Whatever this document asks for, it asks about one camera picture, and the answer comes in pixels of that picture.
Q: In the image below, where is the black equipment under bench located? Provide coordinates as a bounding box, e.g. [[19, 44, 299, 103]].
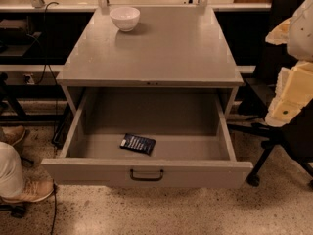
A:
[[0, 17, 41, 58]]

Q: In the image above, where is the black drawer handle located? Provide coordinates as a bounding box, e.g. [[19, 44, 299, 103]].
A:
[[129, 169, 163, 182]]

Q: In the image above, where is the black office chair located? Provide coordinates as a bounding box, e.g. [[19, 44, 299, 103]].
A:
[[229, 0, 313, 187]]

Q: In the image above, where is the grey metal counter cabinet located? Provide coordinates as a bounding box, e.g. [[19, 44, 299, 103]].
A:
[[57, 6, 243, 113]]

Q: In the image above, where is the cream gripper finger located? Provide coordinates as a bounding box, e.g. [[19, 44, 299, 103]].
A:
[[265, 61, 313, 127], [265, 18, 291, 45]]

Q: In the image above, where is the black power cable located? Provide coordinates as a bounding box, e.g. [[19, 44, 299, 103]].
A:
[[33, 1, 61, 235]]

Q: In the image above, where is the tan shoe near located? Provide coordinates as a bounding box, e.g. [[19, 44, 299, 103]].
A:
[[2, 179, 54, 204]]

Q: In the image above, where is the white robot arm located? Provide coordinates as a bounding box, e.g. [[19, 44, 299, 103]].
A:
[[265, 0, 313, 127]]

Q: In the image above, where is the dark blue rxbar packet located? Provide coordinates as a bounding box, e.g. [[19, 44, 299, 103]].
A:
[[120, 133, 156, 156]]

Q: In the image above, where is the grey open top drawer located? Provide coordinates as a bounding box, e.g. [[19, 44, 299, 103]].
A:
[[42, 88, 252, 188]]

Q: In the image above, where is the white ceramic bowl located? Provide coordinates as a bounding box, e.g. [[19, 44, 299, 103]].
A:
[[110, 7, 141, 31]]

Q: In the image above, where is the wall power outlet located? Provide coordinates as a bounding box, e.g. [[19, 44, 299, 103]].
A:
[[24, 74, 35, 85]]

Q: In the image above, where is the beige trouser leg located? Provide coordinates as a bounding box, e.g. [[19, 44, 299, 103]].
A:
[[0, 142, 24, 198]]

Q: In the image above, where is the tan shoe far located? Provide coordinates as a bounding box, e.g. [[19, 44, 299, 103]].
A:
[[0, 125, 26, 146]]

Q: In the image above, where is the long background workbench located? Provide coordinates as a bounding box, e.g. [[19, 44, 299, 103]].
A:
[[0, 0, 273, 86]]

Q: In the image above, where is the tan shoe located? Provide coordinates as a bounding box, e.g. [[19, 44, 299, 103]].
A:
[[0, 125, 26, 146], [2, 179, 54, 204]]

